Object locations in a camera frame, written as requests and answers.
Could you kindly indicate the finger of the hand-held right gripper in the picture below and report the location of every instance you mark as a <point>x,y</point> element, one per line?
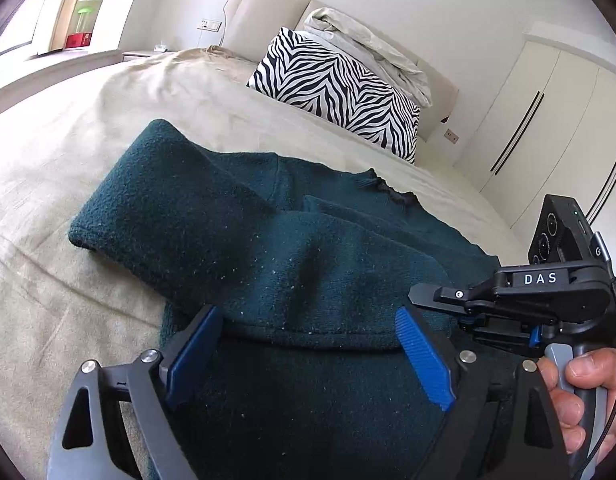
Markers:
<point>448,294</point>
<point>503,335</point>

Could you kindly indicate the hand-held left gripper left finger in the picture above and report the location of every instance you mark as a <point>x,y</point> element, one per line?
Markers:
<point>191,357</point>

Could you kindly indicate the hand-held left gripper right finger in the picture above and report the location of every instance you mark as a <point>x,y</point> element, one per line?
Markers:
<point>424,360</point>

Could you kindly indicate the dark green sweater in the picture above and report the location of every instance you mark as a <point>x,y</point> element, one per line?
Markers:
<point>308,270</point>

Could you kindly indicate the person's right hand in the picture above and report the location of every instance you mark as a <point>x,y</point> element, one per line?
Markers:
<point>583,370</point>

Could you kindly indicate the white wardrobe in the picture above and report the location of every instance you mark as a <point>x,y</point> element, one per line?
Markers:
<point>543,125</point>

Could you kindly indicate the zebra print pillow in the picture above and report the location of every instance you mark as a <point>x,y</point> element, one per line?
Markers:
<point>338,87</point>

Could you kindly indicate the bed with beige sheet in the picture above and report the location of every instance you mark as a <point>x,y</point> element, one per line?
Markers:
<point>87,125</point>

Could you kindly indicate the crumpled white duvet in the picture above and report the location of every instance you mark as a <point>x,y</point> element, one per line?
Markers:
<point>368,45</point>

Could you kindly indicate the white nightstand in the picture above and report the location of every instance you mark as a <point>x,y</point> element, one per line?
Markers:
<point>137,55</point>

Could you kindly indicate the beige padded headboard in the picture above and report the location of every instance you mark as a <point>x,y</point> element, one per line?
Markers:
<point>263,15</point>

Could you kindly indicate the red box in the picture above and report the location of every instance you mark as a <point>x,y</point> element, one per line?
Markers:
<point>79,40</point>

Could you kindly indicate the green stool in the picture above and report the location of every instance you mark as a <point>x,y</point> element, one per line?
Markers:
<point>85,17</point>

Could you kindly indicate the window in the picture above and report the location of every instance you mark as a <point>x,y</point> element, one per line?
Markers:
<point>22,15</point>

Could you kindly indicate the wall socket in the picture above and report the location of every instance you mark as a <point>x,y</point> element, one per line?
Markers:
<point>210,24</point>
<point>452,136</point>

